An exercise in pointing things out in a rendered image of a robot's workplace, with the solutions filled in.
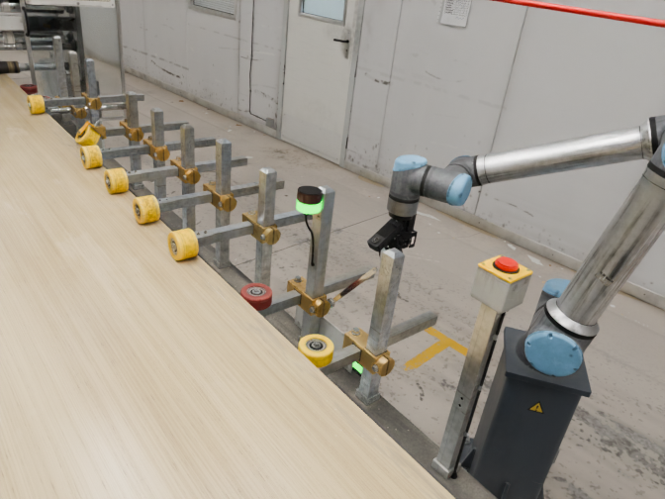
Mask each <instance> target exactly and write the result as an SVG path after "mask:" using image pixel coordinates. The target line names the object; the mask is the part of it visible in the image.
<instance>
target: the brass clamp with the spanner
mask: <svg viewBox="0 0 665 499"><path fill-rule="evenodd" d="M294 279H295V278H294ZM294 279H291V280H288V284H287V292H289V291H292V290H296V291H297V292H298V293H299V294H301V300H300V304H298V306H300V307H301V308H302V309H303V310H304V311H306V312H307V313H308V314H309V315H310V316H313V315H316V316H317V317H319V318H322V317H323V316H325V315H326V314H327V313H328V312H329V310H330V307H331V304H330V302H329V301H327V295H326V294H324V295H322V296H319V297H316V298H312V297H311V296H309V295H308V294H307V293H306V292H305V291H306V282H307V279H305V278H304V277H303V276H301V279H302V281H301V282H299V283H298V282H295V281H294Z"/></svg>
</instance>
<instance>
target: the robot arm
mask: <svg viewBox="0 0 665 499"><path fill-rule="evenodd" d="M650 134H651V135H650ZM639 159H646V160H648V161H649V162H648V163H647V165H646V168H645V170H644V171H643V173H642V174H641V176H640V177H639V179H638V180H637V182H636V183H635V185H634V186H633V188H632V189H631V191H630V192H629V194H628V195H627V197H626V198H625V200H624V201H623V203H622V204H621V206H620V207H619V209H618V210H617V212H616V214H615V215H614V217H613V218H612V220H611V221H610V223H609V224H608V226H607V227H606V229H605V230H604V232H603V233H602V235H601V236H600V238H599V239H598V241H597V242H596V244H595V245H594V247H593V248H592V250H591V251H590V253H589V254H588V256H587V257H586V259H585V260H584V261H583V263H582V264H581V266H580V267H579V269H578V270H577V272H576V273H575V275H574V276H573V278H572V279H571V280H567V279H561V278H552V279H549V280H547V281H546V282H545V284H544V286H543V287H542V291H541V294H540V297H539V300H538V303H537V306H536V309H535V312H534V315H533V317H532V320H531V323H530V326H529V329H528V330H527V331H526V332H525V333H524V334H523V335H522V336H521V337H520V339H519V340H518V343H517V346H516V353H517V356H518V357H519V359H520V360H521V361H522V362H523V363H524V364H525V365H527V366H528V367H529V368H531V369H533V370H535V371H537V372H539V373H542V374H545V375H549V376H555V377H563V376H568V375H570V374H572V373H574V372H575V371H577V370H578V368H579V367H580V365H581V364H582V362H583V354H584V351H585V350H586V348H587V347H588V345H589V344H590V343H591V342H592V340H593V339H594V338H595V336H596V335H597V333H598V332H599V330H600V327H599V324H598V319H599V318H600V317H601V315H602V314H603V313H604V311H605V310H606V309H607V307H608V306H609V305H610V303H611V302H612V301H613V299H614V298H615V296H616V295H617V294H618V292H619V291H620V289H621V288H622V287H623V285H624V284H625V283H626V281H627V280H628V279H629V277H630V276H631V275H632V273H633V272H634V271H635V269H636V268H637V266H638V265H639V264H640V262H641V261H642V260H643V258H644V257H645V256H646V254H647V253H648V252H649V250H650V249H651V248H652V246H653V245H654V244H655V242H656V241H657V240H658V238H659V237H660V235H661V234H662V233H663V231H664V230H665V115H661V116H655V117H650V118H647V119H646V120H645V121H644V122H643V123H642V124H641V125H640V126H635V127H630V128H625V129H619V130H614V131H609V132H603V133H598V134H593V135H589V136H583V137H578V138H573V139H567V140H562V141H557V142H551V143H546V144H541V145H535V146H530V147H525V148H519V149H514V150H505V151H499V152H494V153H489V154H483V155H481V154H479V155H474V156H469V155H462V156H459V157H456V158H455V159H453V160H452V161H451V162H450V164H449V165H448V166H447V167H446V168H440V167H436V166H432V165H428V164H427V163H428V161H427V159H426V158H424V157H422V156H419V155H413V154H405V155H401V156H399V157H397V158H396V160H395V163H394V167H393V174H392V179H391V185H390V191H389V196H388V202H387V210H388V211H389V216H390V217H391V218H393V219H390V220H389V221H388V222H387V223H386V224H385V225H384V226H383V227H382V228H381V229H380V230H379V231H378V232H376V233H375V234H374V235H373V236H372V237H371V238H370V239H369V240H368V241H367V243H368V245H369V247H370V248H371V249H373V250H375V251H377V252H379V256H380V260H381V259H382V254H383V251H385V250H389V249H392V248H395V249H397V250H399V251H401V252H403V251H402V249H405V248H407V247H409V248H413V247H414V246H415V242H416V237H417V231H415V230H414V225H415V220H416V216H417V211H418V206H419V201H420V196H423V197H426V198H429V199H433V200H436V201H440V202H443V203H447V204H449V205H451V206H462V205H463V204H464V203H465V202H466V200H467V198H468V196H469V194H470V191H471V187H476V186H482V185H486V184H489V183H496V182H502V181H508V180H514V179H521V178H527V177H533V176H539V175H545V174H551V173H557V172H564V171H570V170H576V169H583V168H589V167H595V166H601V165H608V164H614V163H620V162H626V161H633V160H639ZM412 232H413V233H412ZM412 237H415V239H414V243H413V244H412Z"/></svg>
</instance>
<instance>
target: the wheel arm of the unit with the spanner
mask: <svg viewBox="0 0 665 499"><path fill-rule="evenodd" d="M372 268H373V267H371V266H370V265H367V266H364V267H361V268H358V269H355V270H352V271H350V272H347V273H344V274H341V275H337V276H334V277H331V278H328V279H325V286H324V294H326V295H327V294H330V293H333V292H335V291H337V290H340V289H343V288H346V287H348V286H349V285H350V284H352V283H353V282H354V281H356V280H357V279H358V278H360V277H361V276H362V275H364V274H365V273H366V272H368V271H369V270H370V269H372ZM300 300H301V294H299V293H298V292H297V291H296V290H292V291H289V292H286V293H283V294H280V295H277V296H274V297H272V303H271V305H270V306H269V307H268V308H267V309H265V310H261V311H257V312H258V313H259V314H260V315H261V316H262V317H265V316H267V315H270V314H273V313H276V312H278V311H281V310H284V309H287V308H290V307H293V306H296V305H298V304H300Z"/></svg>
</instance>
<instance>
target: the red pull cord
mask: <svg viewBox="0 0 665 499"><path fill-rule="evenodd" d="M490 1H497V2H503V3H510V4H516V5H522V6H528V7H534V8H540V9H547V10H553V11H559V12H566V13H572V14H578V15H585V16H591V17H597V18H604V19H610V20H616V21H623V22H629V23H635V24H641V25H647V26H654V27H660V28H665V20H659V19H652V18H646V17H639V16H632V15H626V14H620V13H613V12H606V11H599V10H593V9H586V8H579V7H572V6H566V5H559V4H552V3H545V2H539V1H532V0H490Z"/></svg>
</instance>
